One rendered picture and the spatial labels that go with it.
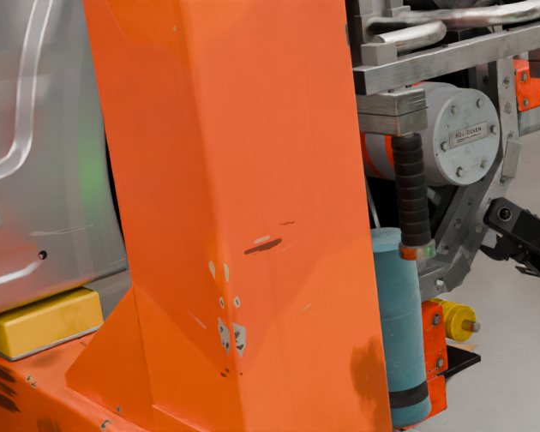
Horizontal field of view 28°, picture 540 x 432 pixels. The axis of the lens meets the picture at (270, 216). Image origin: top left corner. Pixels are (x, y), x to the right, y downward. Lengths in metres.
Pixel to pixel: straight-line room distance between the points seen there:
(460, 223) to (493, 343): 1.25
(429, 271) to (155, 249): 0.78
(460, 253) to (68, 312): 0.62
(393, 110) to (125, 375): 0.42
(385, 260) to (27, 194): 0.46
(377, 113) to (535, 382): 1.55
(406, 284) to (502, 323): 1.67
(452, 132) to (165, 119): 0.62
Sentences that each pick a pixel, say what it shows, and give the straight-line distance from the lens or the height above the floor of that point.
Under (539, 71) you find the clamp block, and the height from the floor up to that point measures 0.91.
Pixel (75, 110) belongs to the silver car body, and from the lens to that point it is 1.35.
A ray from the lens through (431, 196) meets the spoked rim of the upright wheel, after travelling 1.76.
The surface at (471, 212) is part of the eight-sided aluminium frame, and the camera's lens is 1.69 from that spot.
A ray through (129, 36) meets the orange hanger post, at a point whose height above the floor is 1.08.
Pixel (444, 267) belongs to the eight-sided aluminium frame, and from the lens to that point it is 1.65.
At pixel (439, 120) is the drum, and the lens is 1.39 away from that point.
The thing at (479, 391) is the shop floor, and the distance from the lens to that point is 2.69.
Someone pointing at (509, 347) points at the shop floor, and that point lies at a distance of 2.92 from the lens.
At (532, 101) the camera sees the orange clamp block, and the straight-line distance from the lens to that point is 1.76.
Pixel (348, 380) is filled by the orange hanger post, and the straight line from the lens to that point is 0.96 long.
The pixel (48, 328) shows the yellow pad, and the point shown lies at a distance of 1.38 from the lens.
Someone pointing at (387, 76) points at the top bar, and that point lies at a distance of 1.26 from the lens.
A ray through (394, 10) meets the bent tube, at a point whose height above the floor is 1.02.
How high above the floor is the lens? 1.16
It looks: 15 degrees down
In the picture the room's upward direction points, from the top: 8 degrees counter-clockwise
